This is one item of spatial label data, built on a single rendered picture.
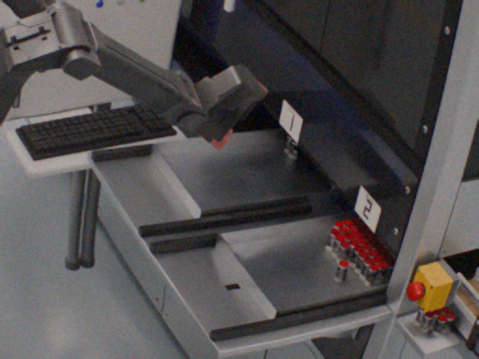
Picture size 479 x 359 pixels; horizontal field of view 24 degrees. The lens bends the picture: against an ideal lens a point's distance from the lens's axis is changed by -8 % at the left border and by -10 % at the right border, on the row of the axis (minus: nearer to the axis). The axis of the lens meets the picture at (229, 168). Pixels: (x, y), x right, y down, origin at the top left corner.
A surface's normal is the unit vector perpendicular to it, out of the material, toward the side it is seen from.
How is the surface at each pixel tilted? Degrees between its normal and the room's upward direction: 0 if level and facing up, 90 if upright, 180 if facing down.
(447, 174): 90
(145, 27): 90
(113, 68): 114
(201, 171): 0
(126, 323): 0
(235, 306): 0
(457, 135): 90
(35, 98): 90
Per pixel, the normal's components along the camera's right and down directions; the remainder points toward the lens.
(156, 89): 0.42, 0.82
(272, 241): 0.16, -0.83
